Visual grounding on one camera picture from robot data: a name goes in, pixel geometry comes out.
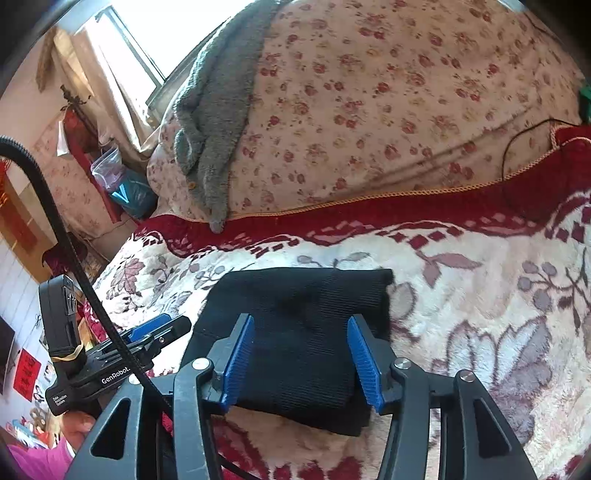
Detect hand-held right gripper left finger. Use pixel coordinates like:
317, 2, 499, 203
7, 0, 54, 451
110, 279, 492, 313
65, 314, 256, 480

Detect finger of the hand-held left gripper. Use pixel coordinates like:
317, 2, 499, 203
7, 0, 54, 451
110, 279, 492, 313
121, 314, 172, 344
139, 316, 193, 366

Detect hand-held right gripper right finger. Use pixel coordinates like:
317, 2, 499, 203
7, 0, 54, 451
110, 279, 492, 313
347, 315, 539, 480

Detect black pants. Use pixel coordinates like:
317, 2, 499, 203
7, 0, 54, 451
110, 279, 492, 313
178, 267, 396, 437

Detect person's pink-sleeved left forearm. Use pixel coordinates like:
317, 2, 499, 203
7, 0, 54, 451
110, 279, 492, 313
6, 436, 78, 480

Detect person's left hand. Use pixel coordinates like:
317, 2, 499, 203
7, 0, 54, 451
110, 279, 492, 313
61, 410, 100, 455

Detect red and white plush blanket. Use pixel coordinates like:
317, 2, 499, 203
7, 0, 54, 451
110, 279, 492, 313
76, 124, 591, 480

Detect blue bag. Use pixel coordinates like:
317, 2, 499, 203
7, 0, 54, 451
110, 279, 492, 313
110, 172, 158, 220

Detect clear plastic bag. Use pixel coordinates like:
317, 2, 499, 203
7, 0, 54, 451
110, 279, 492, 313
90, 147, 126, 193

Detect grey fleece blanket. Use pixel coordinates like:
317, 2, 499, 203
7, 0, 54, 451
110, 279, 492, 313
172, 0, 284, 234

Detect beige curtain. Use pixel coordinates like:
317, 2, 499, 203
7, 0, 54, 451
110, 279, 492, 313
69, 21, 160, 155

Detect floral quilt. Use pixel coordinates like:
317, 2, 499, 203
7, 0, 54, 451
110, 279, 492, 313
147, 0, 583, 222

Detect window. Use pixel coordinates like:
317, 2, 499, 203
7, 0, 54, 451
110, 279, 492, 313
95, 0, 264, 109

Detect green cloth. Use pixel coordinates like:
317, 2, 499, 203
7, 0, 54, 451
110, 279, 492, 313
577, 78, 591, 121

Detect red wall poster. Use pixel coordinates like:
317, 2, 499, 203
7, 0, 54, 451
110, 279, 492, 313
13, 348, 43, 401

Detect thick black cable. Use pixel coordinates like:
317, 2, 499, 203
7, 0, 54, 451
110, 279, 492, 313
0, 135, 169, 407

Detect thin black cable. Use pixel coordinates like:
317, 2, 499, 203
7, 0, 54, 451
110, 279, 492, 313
502, 119, 583, 222

